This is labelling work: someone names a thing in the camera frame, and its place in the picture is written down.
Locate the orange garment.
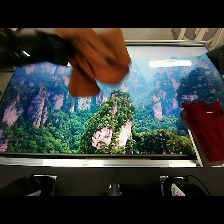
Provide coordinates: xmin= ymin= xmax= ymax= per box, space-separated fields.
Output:
xmin=54 ymin=28 xmax=132 ymax=98

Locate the red garment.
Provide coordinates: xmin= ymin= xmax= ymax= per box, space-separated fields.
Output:
xmin=181 ymin=100 xmax=224 ymax=164

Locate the silver frame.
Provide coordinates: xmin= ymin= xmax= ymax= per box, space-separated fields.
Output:
xmin=0 ymin=39 xmax=209 ymax=197

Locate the black cable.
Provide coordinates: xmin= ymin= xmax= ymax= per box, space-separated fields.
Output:
xmin=184 ymin=174 xmax=213 ymax=196

